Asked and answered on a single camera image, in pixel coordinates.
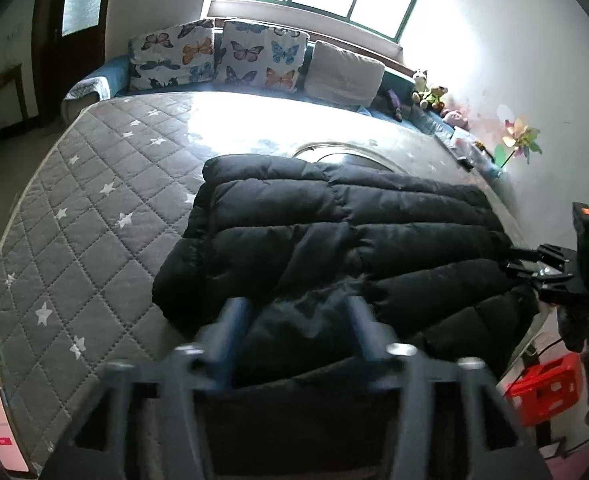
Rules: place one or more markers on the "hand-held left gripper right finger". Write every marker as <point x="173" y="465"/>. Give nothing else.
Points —
<point x="362" y="330"/>

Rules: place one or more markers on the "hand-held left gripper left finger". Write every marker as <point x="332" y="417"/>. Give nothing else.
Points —
<point x="232" y="330"/>

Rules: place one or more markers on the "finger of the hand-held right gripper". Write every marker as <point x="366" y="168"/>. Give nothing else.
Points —
<point x="539" y="252"/>
<point x="529" y="271"/>

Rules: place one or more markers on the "black puffer jacket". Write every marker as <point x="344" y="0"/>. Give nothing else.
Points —
<point x="349" y="240"/>

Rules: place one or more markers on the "colourful pinwheel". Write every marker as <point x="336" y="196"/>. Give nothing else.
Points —
<point x="519" y="137"/>

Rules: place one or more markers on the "red plastic crate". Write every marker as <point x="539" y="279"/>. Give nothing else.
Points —
<point x="544" y="390"/>

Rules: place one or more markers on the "pink plush toy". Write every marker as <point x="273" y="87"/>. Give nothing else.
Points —
<point x="455" y="119"/>

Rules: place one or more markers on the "grey star-print quilted mattress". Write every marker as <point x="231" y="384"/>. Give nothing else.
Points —
<point x="99" y="220"/>

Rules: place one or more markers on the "blue bed sheet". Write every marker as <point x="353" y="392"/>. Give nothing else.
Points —
<point x="424" y="120"/>

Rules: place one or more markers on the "brown plush bear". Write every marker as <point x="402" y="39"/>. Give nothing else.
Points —
<point x="433" y="97"/>

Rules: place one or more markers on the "purple toy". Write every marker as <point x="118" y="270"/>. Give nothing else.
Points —
<point x="396" y="102"/>

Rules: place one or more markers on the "white plush toy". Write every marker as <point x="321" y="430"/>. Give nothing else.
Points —
<point x="420" y="80"/>

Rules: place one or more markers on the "grey pillow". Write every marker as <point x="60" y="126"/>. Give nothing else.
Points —
<point x="344" y="77"/>

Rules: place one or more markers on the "butterfly print pillow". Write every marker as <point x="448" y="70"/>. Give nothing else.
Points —
<point x="262" y="55"/>
<point x="172" y="57"/>

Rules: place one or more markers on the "wooden side table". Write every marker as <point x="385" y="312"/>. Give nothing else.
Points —
<point x="2" y="110"/>

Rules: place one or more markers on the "dark wooden door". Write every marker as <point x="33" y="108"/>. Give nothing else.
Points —
<point x="74" y="50"/>

